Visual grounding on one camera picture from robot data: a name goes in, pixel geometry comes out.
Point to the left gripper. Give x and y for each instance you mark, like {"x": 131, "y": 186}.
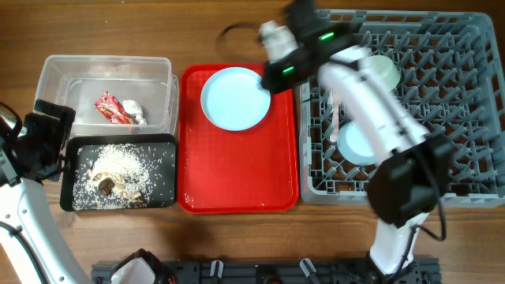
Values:
{"x": 58, "y": 130}

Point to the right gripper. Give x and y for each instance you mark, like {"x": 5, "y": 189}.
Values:
{"x": 282, "y": 82}

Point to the white plastic fork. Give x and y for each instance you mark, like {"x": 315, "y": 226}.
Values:
{"x": 333, "y": 99}

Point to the green bowl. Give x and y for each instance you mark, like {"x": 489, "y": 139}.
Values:
{"x": 385, "y": 69}

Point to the red snack wrapper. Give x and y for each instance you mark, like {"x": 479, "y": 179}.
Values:
{"x": 112, "y": 110}

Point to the light blue plate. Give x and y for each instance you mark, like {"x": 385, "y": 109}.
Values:
{"x": 234, "y": 100}

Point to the light blue small bowl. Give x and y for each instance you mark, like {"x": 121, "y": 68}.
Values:
{"x": 353, "y": 145}

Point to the white tissue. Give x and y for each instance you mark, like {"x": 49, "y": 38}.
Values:
{"x": 134, "y": 110}

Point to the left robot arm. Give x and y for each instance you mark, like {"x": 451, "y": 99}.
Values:
{"x": 29, "y": 234}

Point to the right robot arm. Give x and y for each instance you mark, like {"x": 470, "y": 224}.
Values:
{"x": 412, "y": 164}

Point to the grey dishwasher rack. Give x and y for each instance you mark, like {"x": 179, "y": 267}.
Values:
{"x": 451, "y": 81}

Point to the black tray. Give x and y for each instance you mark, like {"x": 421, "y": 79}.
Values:
{"x": 67, "y": 173}

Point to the food scraps and rice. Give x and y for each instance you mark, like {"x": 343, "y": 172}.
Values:
{"x": 114, "y": 177}

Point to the clear plastic bin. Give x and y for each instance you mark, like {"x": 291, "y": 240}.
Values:
{"x": 77, "y": 81}

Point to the red serving tray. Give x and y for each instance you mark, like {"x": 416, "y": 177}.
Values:
{"x": 224, "y": 172}

